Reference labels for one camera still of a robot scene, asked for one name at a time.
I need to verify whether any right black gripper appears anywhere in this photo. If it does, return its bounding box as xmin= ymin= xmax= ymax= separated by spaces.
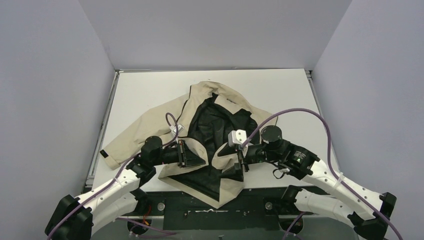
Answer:
xmin=217 ymin=142 xmax=280 ymax=180

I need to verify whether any beige jacket with black lining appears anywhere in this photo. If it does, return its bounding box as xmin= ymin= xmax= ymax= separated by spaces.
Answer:
xmin=100 ymin=81 xmax=276 ymax=209

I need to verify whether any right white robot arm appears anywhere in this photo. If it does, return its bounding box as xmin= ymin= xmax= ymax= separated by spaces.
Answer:
xmin=216 ymin=125 xmax=397 ymax=240

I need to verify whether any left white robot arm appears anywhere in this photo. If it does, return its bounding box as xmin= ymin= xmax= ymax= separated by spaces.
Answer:
xmin=45 ymin=136 xmax=208 ymax=240

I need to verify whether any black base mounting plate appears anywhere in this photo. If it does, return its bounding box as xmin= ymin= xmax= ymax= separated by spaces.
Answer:
xmin=127 ymin=187 xmax=300 ymax=231

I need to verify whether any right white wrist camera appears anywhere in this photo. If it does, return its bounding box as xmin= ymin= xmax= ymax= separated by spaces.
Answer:
xmin=227 ymin=129 xmax=247 ymax=150

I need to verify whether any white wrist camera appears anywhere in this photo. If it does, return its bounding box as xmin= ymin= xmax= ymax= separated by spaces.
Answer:
xmin=227 ymin=129 xmax=247 ymax=150
xmin=169 ymin=123 xmax=185 ymax=135

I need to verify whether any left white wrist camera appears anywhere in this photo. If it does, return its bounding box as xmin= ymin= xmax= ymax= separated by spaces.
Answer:
xmin=169 ymin=123 xmax=185 ymax=135

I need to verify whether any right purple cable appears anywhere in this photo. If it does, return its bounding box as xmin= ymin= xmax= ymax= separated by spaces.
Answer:
xmin=241 ymin=107 xmax=403 ymax=240

